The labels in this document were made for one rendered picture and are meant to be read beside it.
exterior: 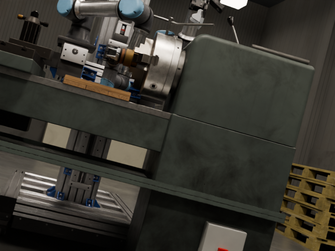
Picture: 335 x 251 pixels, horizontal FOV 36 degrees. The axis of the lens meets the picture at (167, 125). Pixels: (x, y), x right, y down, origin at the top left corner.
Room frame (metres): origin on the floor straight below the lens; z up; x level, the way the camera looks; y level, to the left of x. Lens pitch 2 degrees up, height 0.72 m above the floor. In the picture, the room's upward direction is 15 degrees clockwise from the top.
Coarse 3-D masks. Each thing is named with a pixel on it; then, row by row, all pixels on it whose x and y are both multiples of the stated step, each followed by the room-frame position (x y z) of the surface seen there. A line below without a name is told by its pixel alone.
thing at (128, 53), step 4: (124, 48) 2.43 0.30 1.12; (120, 52) 2.40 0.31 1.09; (124, 52) 2.40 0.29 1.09; (128, 52) 2.40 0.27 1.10; (132, 52) 2.41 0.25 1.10; (120, 56) 2.40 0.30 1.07; (124, 56) 2.41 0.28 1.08; (128, 56) 2.40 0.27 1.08; (132, 56) 2.40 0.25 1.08; (120, 60) 2.41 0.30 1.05; (124, 60) 2.41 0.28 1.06; (128, 60) 2.41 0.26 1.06; (124, 64) 2.43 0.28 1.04; (128, 64) 2.42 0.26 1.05; (132, 64) 2.43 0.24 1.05; (136, 64) 2.43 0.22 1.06
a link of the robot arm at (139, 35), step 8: (152, 16) 2.73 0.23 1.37; (136, 24) 2.76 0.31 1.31; (144, 24) 2.74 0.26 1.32; (152, 24) 2.78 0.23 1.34; (136, 32) 2.76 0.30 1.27; (144, 32) 2.76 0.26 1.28; (136, 40) 2.76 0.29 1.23; (144, 40) 2.79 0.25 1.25; (128, 48) 2.77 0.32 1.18; (120, 72) 2.78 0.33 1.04; (128, 72) 2.78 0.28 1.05; (128, 80) 2.80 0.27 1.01; (120, 88) 2.78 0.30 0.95; (128, 88) 2.83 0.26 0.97
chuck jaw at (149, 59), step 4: (136, 56) 2.39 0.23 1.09; (140, 56) 2.36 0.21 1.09; (144, 56) 2.32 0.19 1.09; (148, 56) 2.32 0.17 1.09; (152, 56) 2.31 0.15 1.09; (156, 56) 2.31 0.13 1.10; (132, 60) 2.39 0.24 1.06; (136, 60) 2.39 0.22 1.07; (140, 60) 2.36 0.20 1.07; (144, 60) 2.32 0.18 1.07; (148, 60) 2.32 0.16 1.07; (152, 60) 2.31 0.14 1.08; (156, 60) 2.31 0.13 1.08; (144, 64) 2.39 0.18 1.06; (148, 64) 2.35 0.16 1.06; (156, 64) 2.31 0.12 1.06
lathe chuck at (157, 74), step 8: (160, 40) 2.34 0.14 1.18; (168, 40) 2.36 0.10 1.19; (152, 48) 2.45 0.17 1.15; (160, 48) 2.32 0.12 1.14; (168, 48) 2.33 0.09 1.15; (160, 56) 2.31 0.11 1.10; (168, 56) 2.31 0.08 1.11; (152, 64) 2.30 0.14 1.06; (160, 64) 2.31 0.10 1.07; (168, 64) 2.31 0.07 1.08; (152, 72) 2.31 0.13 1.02; (160, 72) 2.31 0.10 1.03; (144, 80) 2.39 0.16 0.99; (152, 80) 2.33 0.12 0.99; (160, 80) 2.33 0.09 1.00; (144, 88) 2.37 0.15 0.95; (160, 88) 2.36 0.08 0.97; (152, 96) 2.42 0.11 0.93
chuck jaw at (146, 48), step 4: (148, 40) 2.50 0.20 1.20; (152, 40) 2.50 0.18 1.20; (140, 44) 2.47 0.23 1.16; (144, 44) 2.48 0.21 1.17; (148, 44) 2.49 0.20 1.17; (152, 44) 2.49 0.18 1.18; (136, 48) 2.46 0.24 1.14; (140, 48) 2.46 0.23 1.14; (144, 48) 2.47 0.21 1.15; (148, 48) 2.47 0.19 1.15; (136, 52) 2.45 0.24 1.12; (140, 52) 2.45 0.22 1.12; (144, 52) 2.46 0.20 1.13; (148, 52) 2.46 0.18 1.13
